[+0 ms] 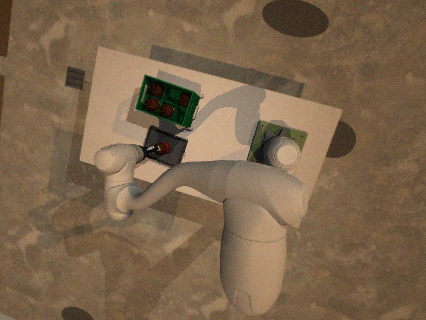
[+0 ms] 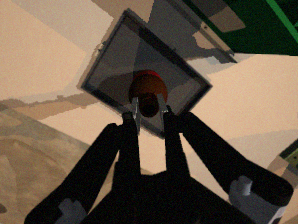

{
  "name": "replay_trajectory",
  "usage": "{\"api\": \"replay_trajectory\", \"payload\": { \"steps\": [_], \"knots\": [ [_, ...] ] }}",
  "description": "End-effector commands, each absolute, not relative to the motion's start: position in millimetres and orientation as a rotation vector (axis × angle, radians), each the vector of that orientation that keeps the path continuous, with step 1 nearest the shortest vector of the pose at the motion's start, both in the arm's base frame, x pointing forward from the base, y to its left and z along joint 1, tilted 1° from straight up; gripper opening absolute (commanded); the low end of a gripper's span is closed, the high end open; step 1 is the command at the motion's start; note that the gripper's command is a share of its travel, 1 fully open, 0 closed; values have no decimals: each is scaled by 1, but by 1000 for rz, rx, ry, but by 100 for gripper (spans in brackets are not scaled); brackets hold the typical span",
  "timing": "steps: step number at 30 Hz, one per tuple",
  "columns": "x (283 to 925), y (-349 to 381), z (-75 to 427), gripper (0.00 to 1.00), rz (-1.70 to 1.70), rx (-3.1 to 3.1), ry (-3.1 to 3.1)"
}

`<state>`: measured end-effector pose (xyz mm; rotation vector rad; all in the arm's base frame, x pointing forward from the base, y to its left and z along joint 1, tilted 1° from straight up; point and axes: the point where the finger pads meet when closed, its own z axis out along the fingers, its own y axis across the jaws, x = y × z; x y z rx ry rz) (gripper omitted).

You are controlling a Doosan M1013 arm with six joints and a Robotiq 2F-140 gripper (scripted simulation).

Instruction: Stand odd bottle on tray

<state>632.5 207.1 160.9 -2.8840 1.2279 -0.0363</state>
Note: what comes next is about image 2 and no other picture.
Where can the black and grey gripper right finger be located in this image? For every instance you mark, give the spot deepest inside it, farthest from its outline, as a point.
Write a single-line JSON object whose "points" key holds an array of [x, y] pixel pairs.
{"points": [[257, 192]]}

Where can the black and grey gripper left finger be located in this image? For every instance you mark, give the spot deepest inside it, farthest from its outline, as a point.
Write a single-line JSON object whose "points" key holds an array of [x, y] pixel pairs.
{"points": [[72, 200]]}

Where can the dark green crate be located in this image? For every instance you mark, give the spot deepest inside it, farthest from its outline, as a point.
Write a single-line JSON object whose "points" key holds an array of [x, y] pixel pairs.
{"points": [[249, 26]]}

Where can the dark brown bottle with red label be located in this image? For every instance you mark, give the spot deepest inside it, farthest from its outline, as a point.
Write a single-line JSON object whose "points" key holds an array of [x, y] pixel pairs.
{"points": [[146, 85]]}

